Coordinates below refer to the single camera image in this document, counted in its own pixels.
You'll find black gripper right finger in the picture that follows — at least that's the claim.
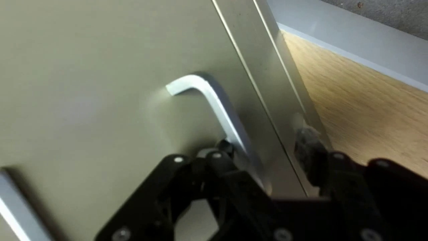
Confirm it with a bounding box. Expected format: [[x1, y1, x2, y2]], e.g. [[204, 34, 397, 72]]
[[291, 112, 428, 241]]

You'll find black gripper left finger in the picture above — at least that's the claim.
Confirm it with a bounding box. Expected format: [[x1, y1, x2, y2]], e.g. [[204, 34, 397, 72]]
[[93, 139, 278, 241]]

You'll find white drawer handle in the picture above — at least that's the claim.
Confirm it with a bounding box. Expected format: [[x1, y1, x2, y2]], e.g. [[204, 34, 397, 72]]
[[164, 72, 252, 161]]

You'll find grey drawer front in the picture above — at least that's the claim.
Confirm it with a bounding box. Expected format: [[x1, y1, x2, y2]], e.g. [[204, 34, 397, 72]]
[[101, 0, 311, 199]]

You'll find grey cabinet with drawer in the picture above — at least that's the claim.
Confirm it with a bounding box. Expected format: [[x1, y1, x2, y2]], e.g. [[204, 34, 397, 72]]
[[0, 0, 332, 241]]

